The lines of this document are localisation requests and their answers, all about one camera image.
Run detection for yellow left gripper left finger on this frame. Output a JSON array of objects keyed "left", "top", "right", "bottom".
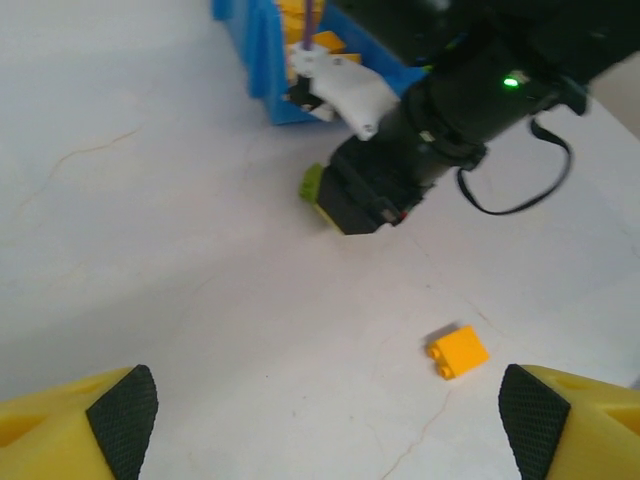
[{"left": 0, "top": 364, "right": 160, "bottom": 480}]

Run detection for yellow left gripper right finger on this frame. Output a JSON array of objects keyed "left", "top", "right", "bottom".
[{"left": 498, "top": 363, "right": 640, "bottom": 480}]

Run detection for green lego brick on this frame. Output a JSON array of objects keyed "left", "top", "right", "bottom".
[{"left": 298, "top": 163, "right": 327, "bottom": 206}]

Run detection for small orange lego brick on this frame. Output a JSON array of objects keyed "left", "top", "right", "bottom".
[{"left": 426, "top": 324, "right": 491, "bottom": 384}]

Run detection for blue plastic divided bin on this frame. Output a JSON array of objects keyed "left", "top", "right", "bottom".
[{"left": 212, "top": 0, "right": 429, "bottom": 127}]

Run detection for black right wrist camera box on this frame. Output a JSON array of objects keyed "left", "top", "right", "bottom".
[{"left": 319, "top": 147, "right": 419, "bottom": 236}]

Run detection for thin black camera cable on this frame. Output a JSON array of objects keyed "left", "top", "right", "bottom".
[{"left": 457, "top": 117, "right": 574, "bottom": 216}]

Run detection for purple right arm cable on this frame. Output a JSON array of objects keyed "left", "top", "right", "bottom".
[{"left": 302, "top": 0, "right": 321, "bottom": 51}]

